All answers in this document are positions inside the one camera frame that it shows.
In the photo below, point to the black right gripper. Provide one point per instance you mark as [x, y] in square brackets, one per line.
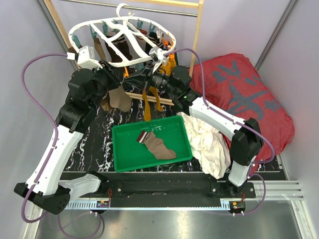
[151, 76]

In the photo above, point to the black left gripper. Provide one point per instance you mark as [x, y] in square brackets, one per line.
[116, 79]

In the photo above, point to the orange clip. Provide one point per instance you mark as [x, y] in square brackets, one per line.
[126, 72]

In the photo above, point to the taupe sock maroon cuff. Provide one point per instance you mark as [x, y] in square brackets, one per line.
[119, 99]

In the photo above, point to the white round clip hanger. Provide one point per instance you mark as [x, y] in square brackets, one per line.
[115, 29]

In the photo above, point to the tan brown sock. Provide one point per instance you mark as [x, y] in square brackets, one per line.
[99, 49]

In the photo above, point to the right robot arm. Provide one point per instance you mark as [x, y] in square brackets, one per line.
[245, 135]

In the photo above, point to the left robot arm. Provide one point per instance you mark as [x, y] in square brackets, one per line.
[87, 88]

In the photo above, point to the yellow socks with striped cuffs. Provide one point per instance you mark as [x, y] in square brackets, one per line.
[166, 69]

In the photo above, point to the black striped sock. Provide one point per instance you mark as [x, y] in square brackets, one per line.
[157, 38]

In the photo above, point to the red pillow with blue pattern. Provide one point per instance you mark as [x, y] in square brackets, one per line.
[231, 83]

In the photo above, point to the metal hanging rod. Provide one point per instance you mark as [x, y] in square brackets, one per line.
[133, 8]

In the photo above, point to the green plastic tray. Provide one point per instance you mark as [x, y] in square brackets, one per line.
[130, 155]

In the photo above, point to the white crumpled cloth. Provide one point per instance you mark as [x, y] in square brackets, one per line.
[208, 146]

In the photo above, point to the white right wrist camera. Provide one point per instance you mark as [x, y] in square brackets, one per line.
[158, 57]

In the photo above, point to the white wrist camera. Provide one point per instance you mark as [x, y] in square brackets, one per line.
[158, 57]
[86, 58]

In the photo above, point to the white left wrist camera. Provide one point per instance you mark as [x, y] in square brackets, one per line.
[86, 58]

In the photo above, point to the wooden clothes rack frame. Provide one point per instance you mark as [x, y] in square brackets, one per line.
[60, 32]

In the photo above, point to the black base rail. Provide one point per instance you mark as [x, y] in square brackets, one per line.
[164, 191]

